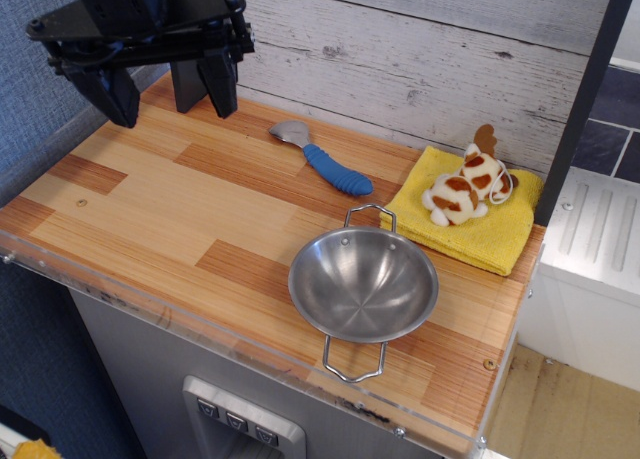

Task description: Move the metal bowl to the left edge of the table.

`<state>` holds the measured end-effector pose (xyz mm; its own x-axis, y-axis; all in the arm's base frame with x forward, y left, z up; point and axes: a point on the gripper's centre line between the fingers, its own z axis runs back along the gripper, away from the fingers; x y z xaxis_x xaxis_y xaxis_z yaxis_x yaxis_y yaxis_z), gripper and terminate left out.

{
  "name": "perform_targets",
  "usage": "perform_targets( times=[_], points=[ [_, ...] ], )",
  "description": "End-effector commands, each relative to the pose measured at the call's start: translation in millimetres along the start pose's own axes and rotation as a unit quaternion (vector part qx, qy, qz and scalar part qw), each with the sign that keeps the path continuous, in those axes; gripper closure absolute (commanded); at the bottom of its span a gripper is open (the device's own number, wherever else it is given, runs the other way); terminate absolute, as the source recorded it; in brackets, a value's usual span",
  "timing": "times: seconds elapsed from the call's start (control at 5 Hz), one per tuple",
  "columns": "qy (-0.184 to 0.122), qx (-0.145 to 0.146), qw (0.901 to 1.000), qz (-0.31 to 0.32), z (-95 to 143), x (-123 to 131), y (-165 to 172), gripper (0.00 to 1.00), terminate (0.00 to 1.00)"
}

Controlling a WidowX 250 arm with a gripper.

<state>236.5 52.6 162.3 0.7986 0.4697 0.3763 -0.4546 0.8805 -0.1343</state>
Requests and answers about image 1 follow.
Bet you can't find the clear acrylic table guard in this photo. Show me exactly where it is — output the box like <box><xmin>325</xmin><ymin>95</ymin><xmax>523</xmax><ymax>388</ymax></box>
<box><xmin>1</xmin><ymin>224</ymin><xmax>544</xmax><ymax>458</ymax></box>

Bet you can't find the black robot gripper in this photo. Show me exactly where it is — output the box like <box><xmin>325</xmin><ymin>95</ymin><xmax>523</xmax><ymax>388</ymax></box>
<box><xmin>26</xmin><ymin>0</ymin><xmax>255</xmax><ymax>128</ymax></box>

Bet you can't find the white cabinet at right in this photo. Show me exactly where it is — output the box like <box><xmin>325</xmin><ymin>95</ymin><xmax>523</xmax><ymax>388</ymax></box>
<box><xmin>518</xmin><ymin>168</ymin><xmax>639</xmax><ymax>389</ymax></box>

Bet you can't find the yellow object bottom left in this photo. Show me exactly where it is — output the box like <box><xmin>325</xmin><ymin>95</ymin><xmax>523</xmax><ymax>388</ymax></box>
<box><xmin>12</xmin><ymin>440</ymin><xmax>62</xmax><ymax>459</ymax></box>

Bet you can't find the metal bowl with handles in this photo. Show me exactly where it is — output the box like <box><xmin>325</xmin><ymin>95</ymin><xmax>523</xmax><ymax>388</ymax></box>
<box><xmin>288</xmin><ymin>203</ymin><xmax>440</xmax><ymax>384</ymax></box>

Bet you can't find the dark grey right post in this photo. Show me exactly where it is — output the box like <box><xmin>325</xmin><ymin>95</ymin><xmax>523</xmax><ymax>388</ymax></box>
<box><xmin>534</xmin><ymin>0</ymin><xmax>633</xmax><ymax>227</ymax></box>

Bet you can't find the blue handled metal scoop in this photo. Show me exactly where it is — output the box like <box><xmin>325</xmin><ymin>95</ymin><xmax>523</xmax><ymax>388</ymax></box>
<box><xmin>269</xmin><ymin>120</ymin><xmax>374</xmax><ymax>197</ymax></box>

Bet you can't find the brown white plush toy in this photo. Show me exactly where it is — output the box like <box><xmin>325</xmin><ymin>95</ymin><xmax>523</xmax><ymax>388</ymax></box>
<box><xmin>421</xmin><ymin>124</ymin><xmax>519</xmax><ymax>227</ymax></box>

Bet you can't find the silver dispenser button panel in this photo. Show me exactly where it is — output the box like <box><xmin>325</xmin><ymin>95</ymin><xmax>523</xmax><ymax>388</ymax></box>
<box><xmin>182</xmin><ymin>375</ymin><xmax>307</xmax><ymax>458</ymax></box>

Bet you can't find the grey toy fridge cabinet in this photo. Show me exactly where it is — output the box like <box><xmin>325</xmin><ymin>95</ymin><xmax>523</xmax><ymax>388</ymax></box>
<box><xmin>71</xmin><ymin>292</ymin><xmax>435</xmax><ymax>458</ymax></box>

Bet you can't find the yellow folded cloth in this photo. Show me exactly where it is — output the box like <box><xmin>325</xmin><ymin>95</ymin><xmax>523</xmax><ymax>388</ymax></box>
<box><xmin>380</xmin><ymin>147</ymin><xmax>543</xmax><ymax>276</ymax></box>

